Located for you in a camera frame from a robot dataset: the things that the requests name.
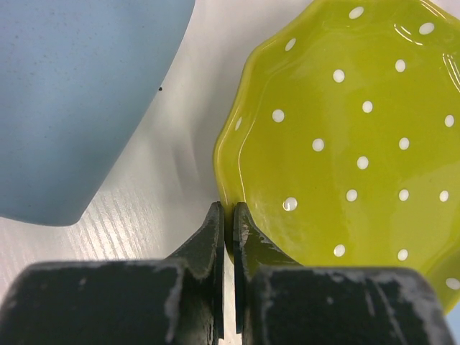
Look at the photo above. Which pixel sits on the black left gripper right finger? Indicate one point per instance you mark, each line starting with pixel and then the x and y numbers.
pixel 279 301

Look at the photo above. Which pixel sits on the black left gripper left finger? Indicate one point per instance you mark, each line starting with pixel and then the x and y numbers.
pixel 175 300

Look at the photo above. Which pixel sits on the green dotted plate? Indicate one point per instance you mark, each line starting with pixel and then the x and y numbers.
pixel 343 139

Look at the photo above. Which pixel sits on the blue cup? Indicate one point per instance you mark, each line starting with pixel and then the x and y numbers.
pixel 76 79

